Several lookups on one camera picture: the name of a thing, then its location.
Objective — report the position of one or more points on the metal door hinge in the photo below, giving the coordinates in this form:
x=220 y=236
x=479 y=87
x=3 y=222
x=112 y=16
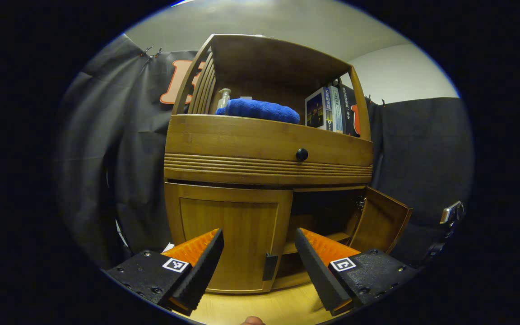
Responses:
x=359 y=203

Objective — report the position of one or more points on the wooden shoe cabinet door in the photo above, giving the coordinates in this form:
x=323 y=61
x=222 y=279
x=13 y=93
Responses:
x=379 y=221
x=228 y=225

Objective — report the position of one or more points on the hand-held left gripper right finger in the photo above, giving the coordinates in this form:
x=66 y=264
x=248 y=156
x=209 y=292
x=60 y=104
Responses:
x=318 y=275

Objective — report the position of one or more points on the wooden cabinet drawer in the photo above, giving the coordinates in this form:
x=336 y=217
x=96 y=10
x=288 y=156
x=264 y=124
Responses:
x=242 y=140

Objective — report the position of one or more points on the black drawer knob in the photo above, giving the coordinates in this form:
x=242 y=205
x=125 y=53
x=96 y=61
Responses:
x=302 y=155

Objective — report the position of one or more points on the wooden double-door shoe cabinet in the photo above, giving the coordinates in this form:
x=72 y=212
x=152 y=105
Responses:
x=278 y=58

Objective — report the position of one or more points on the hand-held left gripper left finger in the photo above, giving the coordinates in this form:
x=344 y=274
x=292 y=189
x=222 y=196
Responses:
x=203 y=273

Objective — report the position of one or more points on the clear pump bottle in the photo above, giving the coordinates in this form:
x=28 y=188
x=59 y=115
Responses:
x=224 y=98

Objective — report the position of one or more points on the blue cover book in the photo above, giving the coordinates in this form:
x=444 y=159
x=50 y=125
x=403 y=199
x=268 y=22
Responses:
x=316 y=110

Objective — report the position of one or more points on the grey spine book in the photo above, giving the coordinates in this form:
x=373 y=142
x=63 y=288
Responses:
x=336 y=110

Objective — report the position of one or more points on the blue folded towel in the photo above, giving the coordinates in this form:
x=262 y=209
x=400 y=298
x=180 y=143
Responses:
x=260 y=109

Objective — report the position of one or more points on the black backdrop cloth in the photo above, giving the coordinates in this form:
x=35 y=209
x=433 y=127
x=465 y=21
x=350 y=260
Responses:
x=106 y=158

